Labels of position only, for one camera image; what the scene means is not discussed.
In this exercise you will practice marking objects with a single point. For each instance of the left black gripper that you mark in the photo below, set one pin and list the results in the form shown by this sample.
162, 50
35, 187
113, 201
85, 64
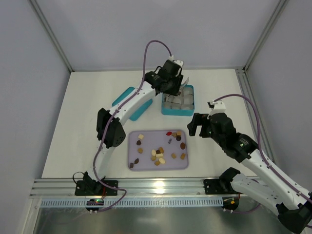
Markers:
175, 87

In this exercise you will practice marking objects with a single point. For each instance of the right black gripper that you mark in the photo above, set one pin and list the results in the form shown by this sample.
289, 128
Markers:
203, 125

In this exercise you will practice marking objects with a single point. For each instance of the metal serving tongs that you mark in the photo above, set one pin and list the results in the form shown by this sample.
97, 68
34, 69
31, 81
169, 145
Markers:
183, 86

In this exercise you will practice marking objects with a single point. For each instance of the brown oval chocolate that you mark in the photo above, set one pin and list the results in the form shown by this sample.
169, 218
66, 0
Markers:
183, 146

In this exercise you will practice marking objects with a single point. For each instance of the caramel square chocolate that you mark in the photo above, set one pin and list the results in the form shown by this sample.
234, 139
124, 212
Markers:
182, 156

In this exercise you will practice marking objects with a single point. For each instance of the teal box lid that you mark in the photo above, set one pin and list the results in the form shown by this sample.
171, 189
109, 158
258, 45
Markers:
139, 110

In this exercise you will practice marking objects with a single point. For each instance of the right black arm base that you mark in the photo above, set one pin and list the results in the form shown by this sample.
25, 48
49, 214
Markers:
221, 185

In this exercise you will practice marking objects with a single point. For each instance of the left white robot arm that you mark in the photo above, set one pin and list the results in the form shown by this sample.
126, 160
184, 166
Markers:
110, 124

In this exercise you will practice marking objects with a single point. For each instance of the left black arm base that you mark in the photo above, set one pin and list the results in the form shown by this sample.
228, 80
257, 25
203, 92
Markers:
107, 187

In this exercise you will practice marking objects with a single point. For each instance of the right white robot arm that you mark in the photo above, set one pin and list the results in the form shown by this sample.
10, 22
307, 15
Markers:
290, 202

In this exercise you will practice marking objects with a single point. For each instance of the teal chocolate box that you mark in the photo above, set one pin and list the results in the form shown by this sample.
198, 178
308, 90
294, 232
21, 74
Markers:
181, 105

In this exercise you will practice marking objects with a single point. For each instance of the lilac plastic tray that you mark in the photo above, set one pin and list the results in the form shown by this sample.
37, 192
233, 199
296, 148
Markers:
156, 140

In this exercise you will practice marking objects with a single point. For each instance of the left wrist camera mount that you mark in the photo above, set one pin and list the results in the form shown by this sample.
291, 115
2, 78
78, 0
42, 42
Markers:
176, 61

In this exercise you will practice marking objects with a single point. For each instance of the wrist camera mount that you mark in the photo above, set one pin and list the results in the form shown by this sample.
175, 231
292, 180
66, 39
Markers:
176, 61
216, 107

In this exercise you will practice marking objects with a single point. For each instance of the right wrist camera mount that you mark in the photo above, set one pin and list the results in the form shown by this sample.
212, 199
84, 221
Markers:
216, 107

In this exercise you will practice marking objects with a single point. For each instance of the right aluminium frame post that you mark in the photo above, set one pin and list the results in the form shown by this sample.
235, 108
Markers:
244, 78

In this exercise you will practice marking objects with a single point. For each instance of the aluminium frame post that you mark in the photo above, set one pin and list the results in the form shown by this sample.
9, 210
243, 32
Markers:
49, 31
244, 78

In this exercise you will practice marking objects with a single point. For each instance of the left aluminium frame post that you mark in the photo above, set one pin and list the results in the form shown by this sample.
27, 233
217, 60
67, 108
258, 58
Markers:
49, 31

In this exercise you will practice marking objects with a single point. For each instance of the aluminium mounting rail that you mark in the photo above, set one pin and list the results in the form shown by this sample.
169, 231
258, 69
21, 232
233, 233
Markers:
65, 187

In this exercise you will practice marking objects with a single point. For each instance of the slotted cable duct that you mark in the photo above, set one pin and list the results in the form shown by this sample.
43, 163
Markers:
134, 202

